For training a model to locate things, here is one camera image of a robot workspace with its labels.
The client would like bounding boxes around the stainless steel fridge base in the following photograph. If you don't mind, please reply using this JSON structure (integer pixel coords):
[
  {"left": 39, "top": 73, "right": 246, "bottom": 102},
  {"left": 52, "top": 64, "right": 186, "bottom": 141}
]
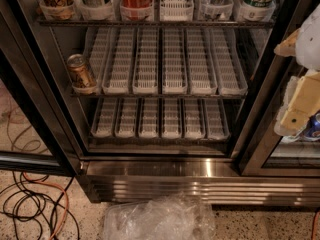
[{"left": 77, "top": 157, "right": 320, "bottom": 207}]

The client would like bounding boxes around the orange can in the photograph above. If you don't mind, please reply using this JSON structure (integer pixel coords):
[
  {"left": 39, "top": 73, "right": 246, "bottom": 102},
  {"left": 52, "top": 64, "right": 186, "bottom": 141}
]
[{"left": 67, "top": 54, "right": 96, "bottom": 88}]

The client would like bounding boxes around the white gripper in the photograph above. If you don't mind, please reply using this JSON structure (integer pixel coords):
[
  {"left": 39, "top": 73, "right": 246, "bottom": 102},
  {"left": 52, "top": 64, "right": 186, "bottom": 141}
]
[{"left": 274, "top": 4, "right": 320, "bottom": 132}]

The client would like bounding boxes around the empty white tray top shelf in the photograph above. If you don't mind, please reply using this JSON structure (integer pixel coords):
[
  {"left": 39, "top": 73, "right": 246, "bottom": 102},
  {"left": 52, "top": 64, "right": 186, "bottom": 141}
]
[{"left": 160, "top": 0, "right": 194, "bottom": 21}]

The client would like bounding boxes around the blue can behind right door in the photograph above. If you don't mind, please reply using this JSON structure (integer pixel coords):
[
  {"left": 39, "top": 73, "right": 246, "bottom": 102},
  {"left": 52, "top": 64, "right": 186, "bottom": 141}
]
[{"left": 303, "top": 112, "right": 320, "bottom": 141}]

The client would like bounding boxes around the left glass fridge door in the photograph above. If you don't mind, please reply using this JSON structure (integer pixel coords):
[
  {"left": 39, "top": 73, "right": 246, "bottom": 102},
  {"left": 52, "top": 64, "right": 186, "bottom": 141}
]
[{"left": 0, "top": 3, "right": 81, "bottom": 176}]

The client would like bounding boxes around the right glass fridge door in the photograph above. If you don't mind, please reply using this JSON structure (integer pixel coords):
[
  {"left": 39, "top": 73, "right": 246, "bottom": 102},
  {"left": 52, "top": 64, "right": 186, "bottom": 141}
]
[{"left": 232, "top": 0, "right": 320, "bottom": 177}]

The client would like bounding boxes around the orange cable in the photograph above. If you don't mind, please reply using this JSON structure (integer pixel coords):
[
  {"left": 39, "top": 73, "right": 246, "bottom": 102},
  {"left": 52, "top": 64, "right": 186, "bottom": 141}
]
[{"left": 21, "top": 172, "right": 70, "bottom": 240}]

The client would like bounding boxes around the glass fridge door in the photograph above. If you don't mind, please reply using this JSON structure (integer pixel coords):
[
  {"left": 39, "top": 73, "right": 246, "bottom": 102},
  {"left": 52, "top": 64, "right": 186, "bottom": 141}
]
[
  {"left": 0, "top": 3, "right": 81, "bottom": 176},
  {"left": 232, "top": 0, "right": 320, "bottom": 177}
]

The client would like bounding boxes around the black cable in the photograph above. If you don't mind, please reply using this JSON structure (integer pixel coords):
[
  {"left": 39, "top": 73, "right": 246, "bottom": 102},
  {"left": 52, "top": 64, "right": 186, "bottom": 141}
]
[{"left": 0, "top": 170, "right": 81, "bottom": 240}]

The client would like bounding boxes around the clear plastic bag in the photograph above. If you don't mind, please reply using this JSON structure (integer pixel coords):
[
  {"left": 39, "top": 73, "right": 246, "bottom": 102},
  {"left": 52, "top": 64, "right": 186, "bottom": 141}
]
[{"left": 103, "top": 194, "right": 216, "bottom": 240}]

